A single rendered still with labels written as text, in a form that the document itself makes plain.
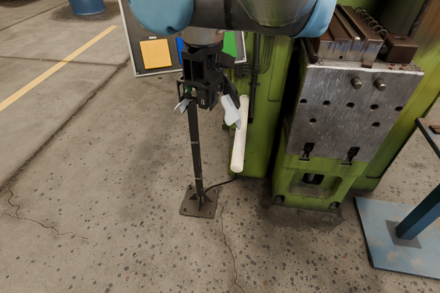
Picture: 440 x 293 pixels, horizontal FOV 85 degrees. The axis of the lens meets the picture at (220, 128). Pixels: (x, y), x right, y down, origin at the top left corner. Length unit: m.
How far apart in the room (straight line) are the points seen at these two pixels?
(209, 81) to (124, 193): 1.31
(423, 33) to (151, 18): 1.07
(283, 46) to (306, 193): 0.80
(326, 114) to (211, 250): 0.88
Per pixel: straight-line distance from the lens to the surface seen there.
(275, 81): 1.16
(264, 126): 1.31
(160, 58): 0.73
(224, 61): 0.50
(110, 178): 1.78
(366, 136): 1.16
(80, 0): 5.19
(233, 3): 0.28
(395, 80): 1.03
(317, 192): 1.48
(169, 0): 0.28
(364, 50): 1.00
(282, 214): 1.52
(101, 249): 1.53
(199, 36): 0.42
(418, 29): 1.20
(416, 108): 1.43
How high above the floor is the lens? 1.30
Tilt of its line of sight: 41 degrees down
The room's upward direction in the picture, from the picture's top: straight up
